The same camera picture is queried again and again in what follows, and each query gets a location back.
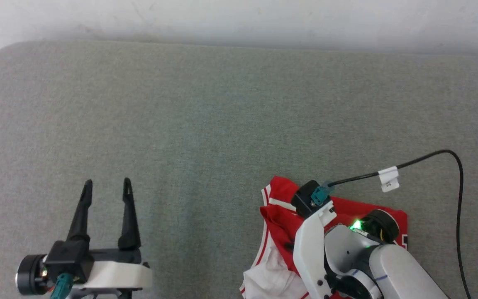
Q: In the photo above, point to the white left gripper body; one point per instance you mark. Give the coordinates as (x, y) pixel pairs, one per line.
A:
(114, 272)

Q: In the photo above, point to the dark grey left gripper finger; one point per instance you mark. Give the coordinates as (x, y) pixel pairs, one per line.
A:
(129, 216)
(81, 216)

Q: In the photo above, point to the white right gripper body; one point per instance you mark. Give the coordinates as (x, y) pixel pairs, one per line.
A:
(309, 249)

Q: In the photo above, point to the red Bulls 23 jersey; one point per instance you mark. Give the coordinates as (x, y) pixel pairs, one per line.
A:
(280, 224)

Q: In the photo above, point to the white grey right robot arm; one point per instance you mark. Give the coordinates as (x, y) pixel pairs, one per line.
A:
(388, 270)

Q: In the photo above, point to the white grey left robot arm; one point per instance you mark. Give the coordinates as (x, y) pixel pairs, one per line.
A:
(29, 274)

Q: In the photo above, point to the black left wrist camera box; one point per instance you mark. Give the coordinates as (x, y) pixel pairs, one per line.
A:
(69, 257)

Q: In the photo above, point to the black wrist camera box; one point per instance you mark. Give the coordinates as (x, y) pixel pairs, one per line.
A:
(69, 257)
(305, 197)

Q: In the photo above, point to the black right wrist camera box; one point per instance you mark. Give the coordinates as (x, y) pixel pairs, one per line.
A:
(305, 197)

